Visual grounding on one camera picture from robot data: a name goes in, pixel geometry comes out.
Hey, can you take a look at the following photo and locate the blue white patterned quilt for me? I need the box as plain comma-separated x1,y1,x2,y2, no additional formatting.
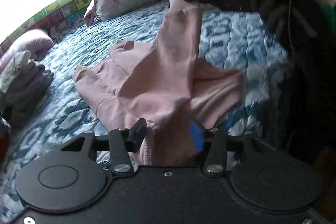
1,1,288,223

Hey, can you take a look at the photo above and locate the pink sweatshirt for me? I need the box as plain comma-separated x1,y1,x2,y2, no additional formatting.
73,0,243,166

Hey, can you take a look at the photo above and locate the pink pillow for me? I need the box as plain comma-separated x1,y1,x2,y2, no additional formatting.
1,29,54,72

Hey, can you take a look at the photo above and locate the stack of folded clothes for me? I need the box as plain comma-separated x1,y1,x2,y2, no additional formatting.
1,50,54,128

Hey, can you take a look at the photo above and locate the colourful alphabet bed bumper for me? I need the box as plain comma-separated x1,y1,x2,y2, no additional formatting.
1,0,91,53

